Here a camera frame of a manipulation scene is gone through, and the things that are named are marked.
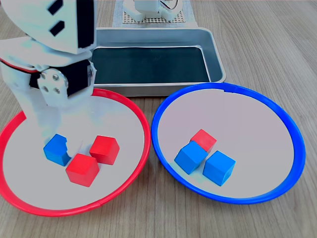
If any red cube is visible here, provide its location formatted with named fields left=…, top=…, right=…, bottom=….
left=189, top=128, right=217, bottom=154
left=65, top=153, right=100, bottom=187
left=89, top=135, right=120, bottom=166

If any steel tray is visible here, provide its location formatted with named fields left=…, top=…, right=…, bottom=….
left=93, top=26, right=226, bottom=97

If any black tray mat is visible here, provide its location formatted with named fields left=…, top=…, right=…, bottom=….
left=91, top=46, right=211, bottom=84

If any blue cube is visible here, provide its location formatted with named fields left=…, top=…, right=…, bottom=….
left=202, top=150, right=237, bottom=187
left=174, top=140, right=209, bottom=176
left=43, top=133, right=71, bottom=167

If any thin looped servo cable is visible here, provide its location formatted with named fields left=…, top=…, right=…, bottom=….
left=159, top=0, right=179, bottom=10

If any red black white servo cable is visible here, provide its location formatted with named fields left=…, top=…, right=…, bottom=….
left=0, top=58, right=40, bottom=74

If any blue-rimmed white plate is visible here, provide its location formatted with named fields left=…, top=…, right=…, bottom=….
left=151, top=82, right=307, bottom=205

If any red-rimmed white plate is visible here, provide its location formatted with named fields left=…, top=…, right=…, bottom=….
left=0, top=88, right=152, bottom=218

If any pale perforated base plate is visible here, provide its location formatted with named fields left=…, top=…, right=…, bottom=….
left=122, top=9, right=186, bottom=25

